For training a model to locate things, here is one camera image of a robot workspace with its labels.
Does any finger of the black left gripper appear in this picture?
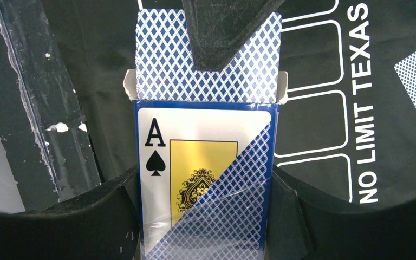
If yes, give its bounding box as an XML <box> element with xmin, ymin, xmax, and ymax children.
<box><xmin>182</xmin><ymin>0</ymin><xmax>284</xmax><ymax>72</ymax></box>

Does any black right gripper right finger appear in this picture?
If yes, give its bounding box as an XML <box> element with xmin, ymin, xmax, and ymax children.
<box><xmin>267</xmin><ymin>167</ymin><xmax>416</xmax><ymax>259</ymax></box>

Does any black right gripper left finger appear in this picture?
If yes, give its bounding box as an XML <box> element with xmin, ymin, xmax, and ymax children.
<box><xmin>0</xmin><ymin>167</ymin><xmax>140</xmax><ymax>259</ymax></box>

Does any blue playing card deck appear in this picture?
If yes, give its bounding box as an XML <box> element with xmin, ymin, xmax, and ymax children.
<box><xmin>131</xmin><ymin>9</ymin><xmax>281</xmax><ymax>259</ymax></box>

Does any black poker felt mat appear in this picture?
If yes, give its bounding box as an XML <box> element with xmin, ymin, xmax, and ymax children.
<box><xmin>42</xmin><ymin>1</ymin><xmax>416</xmax><ymax>208</ymax></box>

